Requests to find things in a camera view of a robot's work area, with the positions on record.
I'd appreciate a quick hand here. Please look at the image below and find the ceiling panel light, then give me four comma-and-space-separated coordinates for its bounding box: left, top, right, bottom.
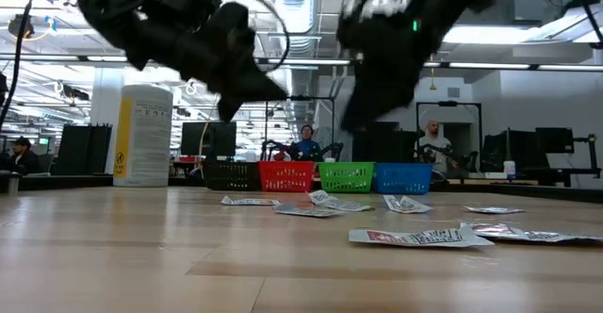
445, 24, 533, 45

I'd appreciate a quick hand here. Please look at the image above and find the black plastic basket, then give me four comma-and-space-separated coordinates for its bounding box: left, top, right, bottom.
202, 159, 262, 191

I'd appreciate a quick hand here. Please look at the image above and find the blue plastic basket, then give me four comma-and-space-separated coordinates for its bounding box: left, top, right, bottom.
371, 162, 433, 195

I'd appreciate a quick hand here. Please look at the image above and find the silver ventilation duct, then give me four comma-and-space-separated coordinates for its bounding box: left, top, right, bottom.
270, 0, 331, 125

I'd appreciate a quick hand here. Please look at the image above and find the black hanging cable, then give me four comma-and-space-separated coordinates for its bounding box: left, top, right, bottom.
0, 0, 46, 130

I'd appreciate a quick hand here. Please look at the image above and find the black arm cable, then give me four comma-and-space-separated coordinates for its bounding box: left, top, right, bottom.
253, 0, 292, 74
569, 0, 603, 50

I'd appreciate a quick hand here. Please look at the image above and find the white packet with dark print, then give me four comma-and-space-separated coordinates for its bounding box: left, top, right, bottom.
464, 206, 524, 215
324, 199, 374, 213
498, 229, 603, 246
272, 203, 345, 219

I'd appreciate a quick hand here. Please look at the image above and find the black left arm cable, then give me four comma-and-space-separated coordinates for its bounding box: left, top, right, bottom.
253, 0, 292, 74

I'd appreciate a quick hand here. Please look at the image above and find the black frame stand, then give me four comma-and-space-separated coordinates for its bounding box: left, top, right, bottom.
265, 94, 335, 154
416, 100, 483, 163

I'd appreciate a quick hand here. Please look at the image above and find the red plastic basket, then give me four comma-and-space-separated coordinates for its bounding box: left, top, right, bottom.
257, 159, 317, 193

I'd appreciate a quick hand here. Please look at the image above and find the black partition panel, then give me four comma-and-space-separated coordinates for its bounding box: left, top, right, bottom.
56, 123, 113, 175

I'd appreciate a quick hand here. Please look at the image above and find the black ceiling device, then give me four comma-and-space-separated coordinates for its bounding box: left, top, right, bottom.
8, 14, 35, 39

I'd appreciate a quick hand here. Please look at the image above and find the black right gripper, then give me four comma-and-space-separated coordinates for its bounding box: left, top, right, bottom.
336, 0, 472, 133

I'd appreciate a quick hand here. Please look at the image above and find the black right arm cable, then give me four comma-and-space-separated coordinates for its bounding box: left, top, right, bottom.
569, 0, 603, 50

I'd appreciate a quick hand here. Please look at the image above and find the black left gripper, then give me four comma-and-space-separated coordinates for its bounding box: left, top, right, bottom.
136, 1, 288, 124

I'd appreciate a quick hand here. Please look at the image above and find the white wipes canister yellow label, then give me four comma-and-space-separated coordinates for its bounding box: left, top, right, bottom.
112, 84, 174, 188

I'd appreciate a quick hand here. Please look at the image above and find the green plastic basket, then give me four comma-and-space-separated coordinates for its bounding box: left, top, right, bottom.
318, 161, 377, 194

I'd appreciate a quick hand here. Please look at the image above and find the person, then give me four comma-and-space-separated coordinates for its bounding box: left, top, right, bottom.
289, 124, 325, 162
8, 137, 42, 175
414, 120, 456, 173

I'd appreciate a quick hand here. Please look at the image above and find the black computer monitor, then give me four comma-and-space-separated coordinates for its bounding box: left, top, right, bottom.
535, 126, 575, 154
180, 121, 237, 157
482, 130, 538, 173

